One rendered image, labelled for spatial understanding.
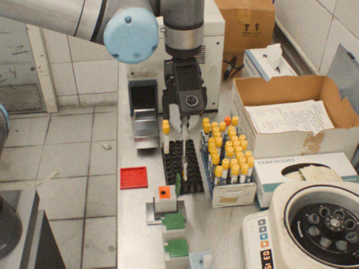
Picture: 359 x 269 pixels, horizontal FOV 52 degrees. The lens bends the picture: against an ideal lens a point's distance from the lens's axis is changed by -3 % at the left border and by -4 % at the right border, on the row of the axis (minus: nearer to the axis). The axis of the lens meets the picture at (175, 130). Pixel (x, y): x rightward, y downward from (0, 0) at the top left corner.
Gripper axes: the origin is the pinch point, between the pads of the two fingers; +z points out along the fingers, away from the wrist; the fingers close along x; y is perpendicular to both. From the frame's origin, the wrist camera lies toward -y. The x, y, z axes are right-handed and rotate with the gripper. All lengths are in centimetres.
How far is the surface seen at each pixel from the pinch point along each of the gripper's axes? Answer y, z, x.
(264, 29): 65, 8, -39
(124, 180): 3.2, 17.4, 14.6
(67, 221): 60, 105, 52
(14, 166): 104, 105, 87
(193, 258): -26.7, 7.6, 1.8
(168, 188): -7.4, 10.0, 4.6
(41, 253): -14.2, 20.5, 34.1
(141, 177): 3.7, 17.5, 10.3
